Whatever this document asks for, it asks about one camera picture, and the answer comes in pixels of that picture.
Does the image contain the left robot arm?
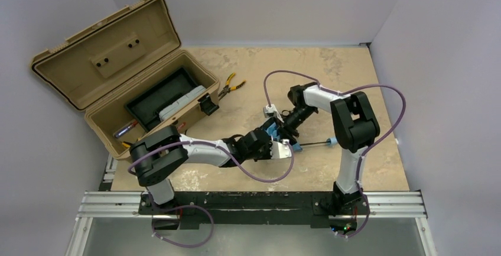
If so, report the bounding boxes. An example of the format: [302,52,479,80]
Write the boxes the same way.
[128,126,282,205]

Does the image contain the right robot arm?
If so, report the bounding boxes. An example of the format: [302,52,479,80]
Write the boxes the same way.
[277,83,380,213]

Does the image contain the grey box in toolbox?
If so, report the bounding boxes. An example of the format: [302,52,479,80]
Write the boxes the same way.
[158,86,206,122]

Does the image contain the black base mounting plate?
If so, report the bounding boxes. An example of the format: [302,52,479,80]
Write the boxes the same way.
[138,191,370,232]

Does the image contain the black toolbox tray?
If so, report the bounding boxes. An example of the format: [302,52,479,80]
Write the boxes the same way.
[124,66,199,132]

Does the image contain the tan plastic toolbox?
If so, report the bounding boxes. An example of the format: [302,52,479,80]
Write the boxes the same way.
[31,0,220,160]

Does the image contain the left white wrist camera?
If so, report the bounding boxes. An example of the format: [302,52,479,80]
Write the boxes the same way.
[270,139,293,159]

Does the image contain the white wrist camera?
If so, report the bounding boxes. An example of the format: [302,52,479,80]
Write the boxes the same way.
[263,103,283,121]
[270,139,293,159]

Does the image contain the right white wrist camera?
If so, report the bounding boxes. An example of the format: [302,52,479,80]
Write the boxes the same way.
[263,103,283,121]

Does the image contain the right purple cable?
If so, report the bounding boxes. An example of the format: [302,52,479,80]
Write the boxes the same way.
[263,70,407,239]

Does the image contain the yellow handled pliers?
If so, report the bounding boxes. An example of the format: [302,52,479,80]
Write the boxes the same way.
[217,72,248,101]

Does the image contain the aluminium rail frame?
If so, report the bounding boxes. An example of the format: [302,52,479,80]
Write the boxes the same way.
[64,152,437,256]

